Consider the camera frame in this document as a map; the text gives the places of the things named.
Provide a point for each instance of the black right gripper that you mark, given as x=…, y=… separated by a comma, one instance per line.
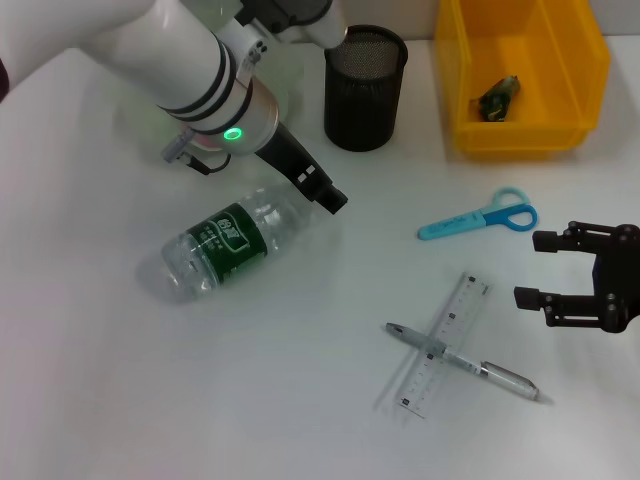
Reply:
x=620, y=280

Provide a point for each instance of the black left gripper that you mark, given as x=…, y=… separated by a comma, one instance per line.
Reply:
x=282, y=150

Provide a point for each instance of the clear green-label water bottle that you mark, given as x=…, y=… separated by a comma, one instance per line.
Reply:
x=225, y=240

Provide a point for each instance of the green plastic wrapper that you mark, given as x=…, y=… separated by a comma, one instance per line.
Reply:
x=495, y=97

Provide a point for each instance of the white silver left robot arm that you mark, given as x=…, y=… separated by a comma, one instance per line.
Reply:
x=150, y=55

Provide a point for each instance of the black mesh pen holder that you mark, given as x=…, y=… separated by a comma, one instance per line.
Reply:
x=360, y=110

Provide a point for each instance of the blue capped scissors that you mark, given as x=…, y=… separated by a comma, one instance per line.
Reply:
x=450, y=227

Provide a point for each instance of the clear grey pen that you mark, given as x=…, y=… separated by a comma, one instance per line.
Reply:
x=500, y=372

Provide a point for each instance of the translucent green fruit plate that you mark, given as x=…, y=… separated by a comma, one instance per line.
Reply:
x=292, y=85

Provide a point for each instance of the clear plastic ruler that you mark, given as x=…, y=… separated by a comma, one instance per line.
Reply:
x=425, y=380

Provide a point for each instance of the yellow plastic bin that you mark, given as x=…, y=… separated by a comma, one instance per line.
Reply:
x=525, y=135

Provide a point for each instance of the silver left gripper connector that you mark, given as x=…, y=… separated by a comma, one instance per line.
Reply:
x=175, y=146

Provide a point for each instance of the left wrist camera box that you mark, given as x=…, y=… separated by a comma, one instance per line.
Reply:
x=295, y=20

